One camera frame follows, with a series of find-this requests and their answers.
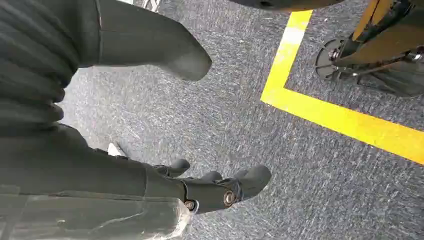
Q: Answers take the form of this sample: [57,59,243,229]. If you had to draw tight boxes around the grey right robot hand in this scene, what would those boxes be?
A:
[0,0,273,240]

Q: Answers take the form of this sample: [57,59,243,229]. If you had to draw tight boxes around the small white scrap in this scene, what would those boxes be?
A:
[107,142,129,158]

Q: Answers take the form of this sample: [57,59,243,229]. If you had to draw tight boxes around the yellow tape line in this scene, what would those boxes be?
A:
[260,9,424,166]

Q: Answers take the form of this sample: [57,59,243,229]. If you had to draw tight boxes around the dark rounded object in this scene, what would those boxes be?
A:
[228,0,346,11]

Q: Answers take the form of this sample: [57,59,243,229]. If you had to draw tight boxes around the white metal frame piece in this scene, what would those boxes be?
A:
[117,0,163,13]

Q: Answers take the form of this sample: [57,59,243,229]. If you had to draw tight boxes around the right arm ribbed grey sleeve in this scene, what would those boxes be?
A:
[0,0,101,133]

